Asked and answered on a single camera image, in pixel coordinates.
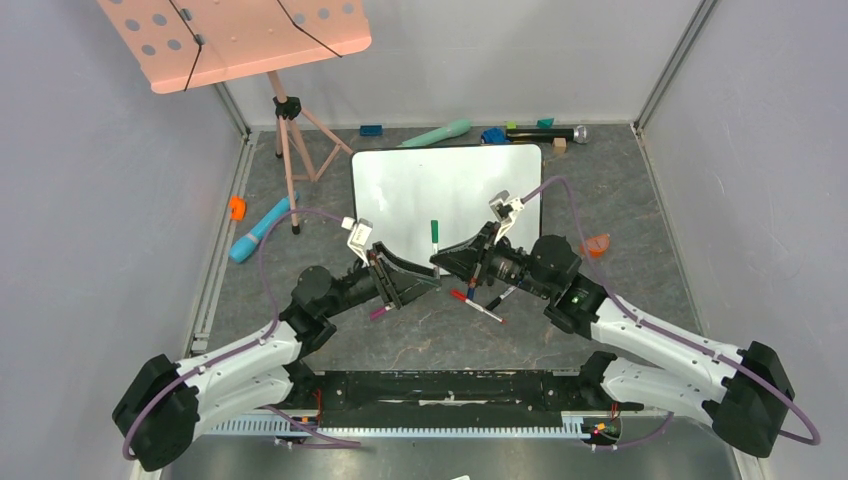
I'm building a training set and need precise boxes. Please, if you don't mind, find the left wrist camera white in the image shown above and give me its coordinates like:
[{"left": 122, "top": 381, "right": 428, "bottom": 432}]
[{"left": 341, "top": 217, "right": 373, "bottom": 264}]

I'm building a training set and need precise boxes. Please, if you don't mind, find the blue cylinder tube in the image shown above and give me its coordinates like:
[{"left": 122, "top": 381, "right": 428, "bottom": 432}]
[{"left": 228, "top": 197, "right": 291, "bottom": 263}]

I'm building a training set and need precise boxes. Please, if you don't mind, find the white whiteboard black frame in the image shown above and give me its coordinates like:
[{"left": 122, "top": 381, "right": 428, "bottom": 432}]
[{"left": 351, "top": 144, "right": 543, "bottom": 268}]

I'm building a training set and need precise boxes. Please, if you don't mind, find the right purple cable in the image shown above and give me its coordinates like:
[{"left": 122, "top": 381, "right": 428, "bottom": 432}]
[{"left": 519, "top": 175, "right": 822, "bottom": 452}]

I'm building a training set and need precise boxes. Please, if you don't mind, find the black microphone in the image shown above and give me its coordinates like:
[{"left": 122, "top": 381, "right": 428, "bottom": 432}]
[{"left": 505, "top": 125, "right": 589, "bottom": 144}]

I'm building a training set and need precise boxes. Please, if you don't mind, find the pink music stand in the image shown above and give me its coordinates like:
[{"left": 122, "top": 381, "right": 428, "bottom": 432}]
[{"left": 99, "top": 0, "right": 372, "bottom": 202}]

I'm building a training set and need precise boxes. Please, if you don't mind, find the orange piece left edge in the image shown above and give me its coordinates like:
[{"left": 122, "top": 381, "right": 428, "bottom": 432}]
[{"left": 228, "top": 196, "right": 247, "bottom": 222}]

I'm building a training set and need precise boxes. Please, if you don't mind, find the wooden cube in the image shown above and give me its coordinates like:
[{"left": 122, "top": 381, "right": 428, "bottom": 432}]
[{"left": 551, "top": 137, "right": 568, "bottom": 155}]

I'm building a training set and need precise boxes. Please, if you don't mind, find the red capped whiteboard marker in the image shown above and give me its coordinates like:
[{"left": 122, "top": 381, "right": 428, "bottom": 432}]
[{"left": 450, "top": 289, "right": 505, "bottom": 324}]

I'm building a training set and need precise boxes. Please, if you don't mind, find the blue lego brick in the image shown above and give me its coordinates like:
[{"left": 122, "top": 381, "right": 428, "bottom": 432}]
[{"left": 359, "top": 124, "right": 383, "bottom": 137}]

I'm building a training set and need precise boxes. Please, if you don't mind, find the purple cable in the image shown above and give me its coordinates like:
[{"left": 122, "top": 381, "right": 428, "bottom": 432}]
[
  {"left": 519, "top": 175, "right": 822, "bottom": 452},
  {"left": 121, "top": 208, "right": 362, "bottom": 462}
]

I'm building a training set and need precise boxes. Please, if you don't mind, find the black capped whiteboard marker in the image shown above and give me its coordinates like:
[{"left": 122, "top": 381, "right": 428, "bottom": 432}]
[{"left": 484, "top": 286, "right": 517, "bottom": 312}]

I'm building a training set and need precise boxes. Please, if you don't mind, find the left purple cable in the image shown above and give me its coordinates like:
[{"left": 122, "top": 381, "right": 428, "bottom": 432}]
[{"left": 121, "top": 208, "right": 362, "bottom": 462}]

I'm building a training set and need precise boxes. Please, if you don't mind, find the orange plastic piece right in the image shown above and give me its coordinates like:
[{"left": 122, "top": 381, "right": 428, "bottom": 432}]
[{"left": 580, "top": 234, "right": 611, "bottom": 258}]

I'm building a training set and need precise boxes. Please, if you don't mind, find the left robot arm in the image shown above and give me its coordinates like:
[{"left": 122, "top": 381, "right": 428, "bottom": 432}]
[{"left": 112, "top": 242, "right": 440, "bottom": 471}]

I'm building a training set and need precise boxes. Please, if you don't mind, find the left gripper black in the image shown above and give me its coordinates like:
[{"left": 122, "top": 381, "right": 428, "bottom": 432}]
[{"left": 321, "top": 241, "right": 441, "bottom": 318}]

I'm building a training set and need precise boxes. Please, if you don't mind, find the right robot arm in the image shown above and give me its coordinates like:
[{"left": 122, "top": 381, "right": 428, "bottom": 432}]
[{"left": 430, "top": 222, "right": 795, "bottom": 458}]

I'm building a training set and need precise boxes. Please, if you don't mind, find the mint green tube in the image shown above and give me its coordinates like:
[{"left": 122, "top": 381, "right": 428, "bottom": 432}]
[{"left": 398, "top": 119, "right": 471, "bottom": 148}]

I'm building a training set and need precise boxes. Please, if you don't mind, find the green capped whiteboard marker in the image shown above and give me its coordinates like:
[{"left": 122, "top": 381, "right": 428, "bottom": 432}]
[{"left": 430, "top": 219, "right": 441, "bottom": 280}]

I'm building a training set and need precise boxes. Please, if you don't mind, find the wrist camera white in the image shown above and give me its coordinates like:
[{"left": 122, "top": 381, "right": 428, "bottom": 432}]
[
  {"left": 341, "top": 217, "right": 373, "bottom": 264},
  {"left": 489, "top": 190, "right": 525, "bottom": 243}
]

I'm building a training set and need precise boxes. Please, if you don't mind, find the magenta capped whiteboard marker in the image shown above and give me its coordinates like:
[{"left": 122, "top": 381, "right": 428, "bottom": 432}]
[{"left": 369, "top": 304, "right": 393, "bottom": 321}]

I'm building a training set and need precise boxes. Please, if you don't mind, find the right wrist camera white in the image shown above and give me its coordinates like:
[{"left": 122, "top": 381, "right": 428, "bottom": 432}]
[{"left": 489, "top": 190, "right": 525, "bottom": 243}]

